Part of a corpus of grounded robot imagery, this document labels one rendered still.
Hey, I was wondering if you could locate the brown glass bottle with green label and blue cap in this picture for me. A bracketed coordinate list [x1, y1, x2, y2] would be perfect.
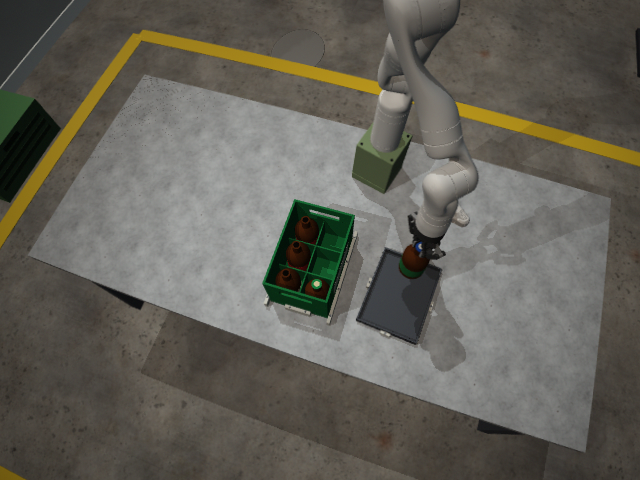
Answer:
[399, 242, 430, 279]

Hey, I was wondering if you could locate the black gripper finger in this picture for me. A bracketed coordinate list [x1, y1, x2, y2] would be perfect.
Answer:
[408, 211, 421, 248]
[419, 241, 446, 260]

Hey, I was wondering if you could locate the green crate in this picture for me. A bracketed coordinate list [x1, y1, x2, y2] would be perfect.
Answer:
[263, 209, 353, 318]

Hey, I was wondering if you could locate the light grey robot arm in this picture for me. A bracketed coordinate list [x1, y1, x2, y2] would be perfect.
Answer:
[370, 0, 479, 238]

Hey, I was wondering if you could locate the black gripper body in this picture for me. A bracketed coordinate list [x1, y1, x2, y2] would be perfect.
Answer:
[413, 220, 445, 249]

